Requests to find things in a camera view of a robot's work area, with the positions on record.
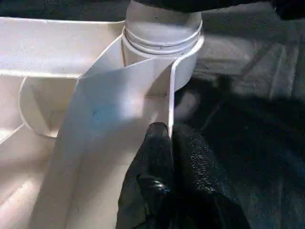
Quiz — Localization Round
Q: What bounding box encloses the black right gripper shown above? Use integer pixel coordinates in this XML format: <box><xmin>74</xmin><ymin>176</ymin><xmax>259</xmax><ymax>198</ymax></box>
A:
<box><xmin>274</xmin><ymin>0</ymin><xmax>305</xmax><ymax>21</ymax></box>

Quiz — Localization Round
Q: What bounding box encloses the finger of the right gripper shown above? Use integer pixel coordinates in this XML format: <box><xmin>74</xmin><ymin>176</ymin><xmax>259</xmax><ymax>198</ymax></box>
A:
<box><xmin>133</xmin><ymin>0</ymin><xmax>270</xmax><ymax>12</ymax></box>

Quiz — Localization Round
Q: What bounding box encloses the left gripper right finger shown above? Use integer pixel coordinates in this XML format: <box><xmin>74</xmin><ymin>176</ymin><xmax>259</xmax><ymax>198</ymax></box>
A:
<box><xmin>171</xmin><ymin>124</ymin><xmax>253</xmax><ymax>229</ymax></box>

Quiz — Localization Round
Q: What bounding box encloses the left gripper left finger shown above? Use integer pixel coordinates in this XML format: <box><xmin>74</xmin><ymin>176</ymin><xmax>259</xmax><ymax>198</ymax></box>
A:
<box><xmin>115</xmin><ymin>122</ymin><xmax>176</xmax><ymax>229</ymax></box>

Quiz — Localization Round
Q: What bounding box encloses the white plastic table leg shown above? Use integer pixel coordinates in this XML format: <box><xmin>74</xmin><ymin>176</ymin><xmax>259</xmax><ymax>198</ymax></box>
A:
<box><xmin>121</xmin><ymin>0</ymin><xmax>204</xmax><ymax>57</ymax></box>

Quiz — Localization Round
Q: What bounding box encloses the white plastic table top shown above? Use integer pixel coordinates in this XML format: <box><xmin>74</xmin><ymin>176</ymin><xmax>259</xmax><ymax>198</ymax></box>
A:
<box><xmin>0</xmin><ymin>16</ymin><xmax>205</xmax><ymax>229</ymax></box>

